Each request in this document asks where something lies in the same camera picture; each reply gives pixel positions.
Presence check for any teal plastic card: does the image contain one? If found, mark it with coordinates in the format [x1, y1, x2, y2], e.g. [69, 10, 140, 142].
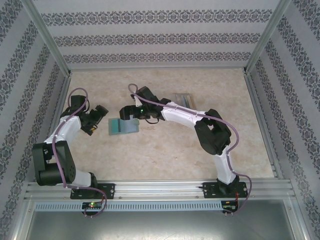
[109, 119, 121, 133]

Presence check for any teal plastic lid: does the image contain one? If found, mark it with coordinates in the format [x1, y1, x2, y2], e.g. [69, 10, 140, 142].
[108, 117, 140, 136]

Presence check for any clear acrylic card box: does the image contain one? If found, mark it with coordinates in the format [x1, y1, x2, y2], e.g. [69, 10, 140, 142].
[173, 92, 195, 110]

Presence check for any small circuit board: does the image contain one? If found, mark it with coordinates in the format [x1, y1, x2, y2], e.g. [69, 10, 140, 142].
[81, 201, 104, 210]
[222, 199, 239, 210]

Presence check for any grey metal sheet panel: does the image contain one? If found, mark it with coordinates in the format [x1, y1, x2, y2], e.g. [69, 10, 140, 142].
[14, 199, 311, 240]

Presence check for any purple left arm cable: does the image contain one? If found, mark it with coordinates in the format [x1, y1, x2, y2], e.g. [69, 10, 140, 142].
[51, 86, 108, 219]

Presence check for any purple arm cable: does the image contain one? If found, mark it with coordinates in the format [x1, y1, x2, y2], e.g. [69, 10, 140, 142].
[127, 83, 253, 216]
[51, 86, 108, 219]

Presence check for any aluminium frame side rail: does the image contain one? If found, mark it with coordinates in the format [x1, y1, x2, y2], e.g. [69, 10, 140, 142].
[243, 72, 285, 180]
[34, 74, 72, 182]

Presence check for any thin aluminium frame rail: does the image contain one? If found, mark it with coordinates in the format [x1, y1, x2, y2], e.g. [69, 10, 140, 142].
[68, 65, 247, 72]

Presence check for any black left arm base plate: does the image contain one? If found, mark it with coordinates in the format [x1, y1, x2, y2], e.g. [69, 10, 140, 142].
[70, 183, 116, 200]

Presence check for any wide aluminium mounting rail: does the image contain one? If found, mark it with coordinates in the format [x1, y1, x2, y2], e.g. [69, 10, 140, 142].
[24, 178, 294, 201]

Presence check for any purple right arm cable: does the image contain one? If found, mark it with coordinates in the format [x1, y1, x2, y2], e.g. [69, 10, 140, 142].
[127, 83, 253, 216]

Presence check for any aluminium frame post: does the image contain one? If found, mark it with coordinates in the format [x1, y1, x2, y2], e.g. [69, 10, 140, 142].
[23, 0, 72, 77]
[242, 0, 293, 75]

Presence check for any slotted grey cable duct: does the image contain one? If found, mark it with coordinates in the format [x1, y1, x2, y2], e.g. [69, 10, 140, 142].
[33, 201, 224, 212]

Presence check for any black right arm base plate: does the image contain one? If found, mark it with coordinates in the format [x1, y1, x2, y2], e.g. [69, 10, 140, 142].
[203, 181, 248, 200]

